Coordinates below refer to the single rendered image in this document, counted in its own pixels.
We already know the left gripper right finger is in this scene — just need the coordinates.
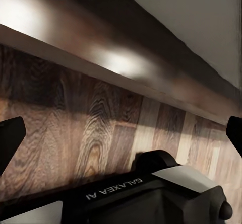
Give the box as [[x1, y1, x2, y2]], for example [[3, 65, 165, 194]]
[[226, 116, 242, 157]]

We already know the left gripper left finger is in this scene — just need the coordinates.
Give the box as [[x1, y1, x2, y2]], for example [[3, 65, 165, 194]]
[[0, 116, 26, 177]]

